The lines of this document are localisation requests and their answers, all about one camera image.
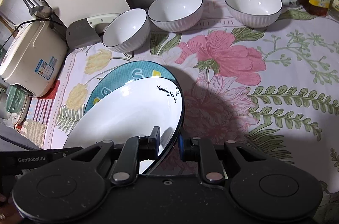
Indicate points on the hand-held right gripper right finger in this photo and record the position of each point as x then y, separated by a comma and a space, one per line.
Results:
182, 150

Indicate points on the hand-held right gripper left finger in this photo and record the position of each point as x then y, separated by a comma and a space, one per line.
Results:
155, 143

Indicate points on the white plate black rim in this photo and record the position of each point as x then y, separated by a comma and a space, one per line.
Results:
124, 112

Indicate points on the blue fried egg plate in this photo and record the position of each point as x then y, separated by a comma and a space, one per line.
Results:
127, 73

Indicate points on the white ribbed bowl dark rim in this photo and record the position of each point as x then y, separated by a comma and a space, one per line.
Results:
174, 8
124, 28
253, 4

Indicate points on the person's left hand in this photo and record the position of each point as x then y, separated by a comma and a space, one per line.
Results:
6, 213

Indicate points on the red striped cloth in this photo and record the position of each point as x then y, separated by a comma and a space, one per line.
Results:
39, 112

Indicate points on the green strainer basket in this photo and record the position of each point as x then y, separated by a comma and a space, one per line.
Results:
16, 99

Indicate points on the floral tablecloth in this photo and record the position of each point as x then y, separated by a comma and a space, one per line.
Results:
238, 67

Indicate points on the cream rice cooker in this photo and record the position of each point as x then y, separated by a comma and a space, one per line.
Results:
31, 60

